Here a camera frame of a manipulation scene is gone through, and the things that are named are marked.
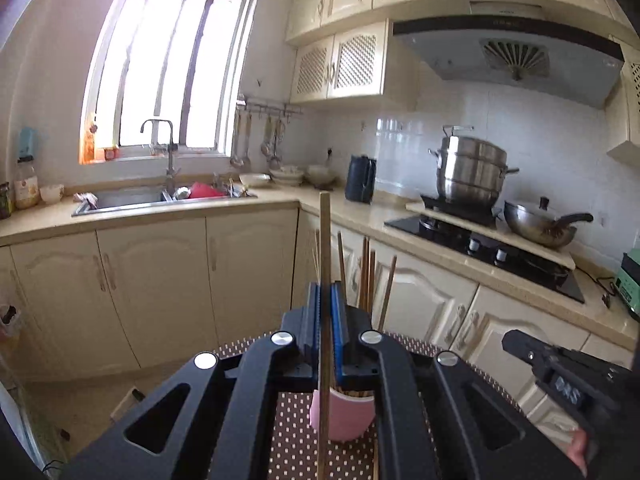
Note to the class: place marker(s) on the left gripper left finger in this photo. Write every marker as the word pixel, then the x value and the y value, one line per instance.
pixel 212 421

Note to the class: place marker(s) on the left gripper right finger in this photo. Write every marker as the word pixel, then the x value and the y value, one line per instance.
pixel 436 418

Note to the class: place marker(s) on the wooden chopstick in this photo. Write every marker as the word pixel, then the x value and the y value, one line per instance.
pixel 325 358
pixel 341 260
pixel 364 275
pixel 387 293
pixel 371 281
pixel 317 256

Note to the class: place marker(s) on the cream lower kitchen cabinets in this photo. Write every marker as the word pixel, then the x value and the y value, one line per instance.
pixel 107 294

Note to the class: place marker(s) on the kitchen window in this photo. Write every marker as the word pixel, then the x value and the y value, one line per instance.
pixel 175 59

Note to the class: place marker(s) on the person's right hand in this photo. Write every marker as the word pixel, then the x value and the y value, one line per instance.
pixel 577 449

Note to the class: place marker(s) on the brown polka dot tablecloth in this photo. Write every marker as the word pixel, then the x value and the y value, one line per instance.
pixel 294 441

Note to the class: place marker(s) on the pink cylindrical utensil holder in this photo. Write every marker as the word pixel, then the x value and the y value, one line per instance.
pixel 349 416

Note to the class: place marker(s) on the green electronic device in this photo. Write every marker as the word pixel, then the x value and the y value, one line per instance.
pixel 627 282

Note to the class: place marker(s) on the black gas stove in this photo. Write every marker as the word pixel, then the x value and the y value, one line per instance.
pixel 483 236

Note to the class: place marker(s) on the chrome sink faucet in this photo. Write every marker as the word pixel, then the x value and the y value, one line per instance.
pixel 168 150

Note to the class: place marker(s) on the dark blue electric kettle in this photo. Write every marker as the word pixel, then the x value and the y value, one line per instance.
pixel 359 187

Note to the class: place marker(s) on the stainless steel sink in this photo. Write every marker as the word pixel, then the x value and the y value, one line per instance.
pixel 144 197

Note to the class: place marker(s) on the stainless steel steamer pot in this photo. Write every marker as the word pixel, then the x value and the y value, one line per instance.
pixel 470 171

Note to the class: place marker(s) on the stack of white plates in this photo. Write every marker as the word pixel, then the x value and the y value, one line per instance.
pixel 287 176

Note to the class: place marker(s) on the white bowl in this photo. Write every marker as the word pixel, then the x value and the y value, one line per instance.
pixel 319 175

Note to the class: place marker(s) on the small white cup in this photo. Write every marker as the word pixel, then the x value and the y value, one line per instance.
pixel 52 194

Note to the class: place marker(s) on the glass bottle with teal cap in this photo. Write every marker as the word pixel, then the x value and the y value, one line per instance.
pixel 26 185

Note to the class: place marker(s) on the grey range hood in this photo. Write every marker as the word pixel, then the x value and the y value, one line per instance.
pixel 525 53

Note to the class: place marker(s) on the cream lattice upper cabinet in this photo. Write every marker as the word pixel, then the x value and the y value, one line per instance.
pixel 346 48

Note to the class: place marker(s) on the steel wok with black handle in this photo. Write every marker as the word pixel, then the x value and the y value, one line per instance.
pixel 539 224

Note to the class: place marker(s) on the wall utensil rail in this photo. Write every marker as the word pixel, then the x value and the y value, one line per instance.
pixel 270 108

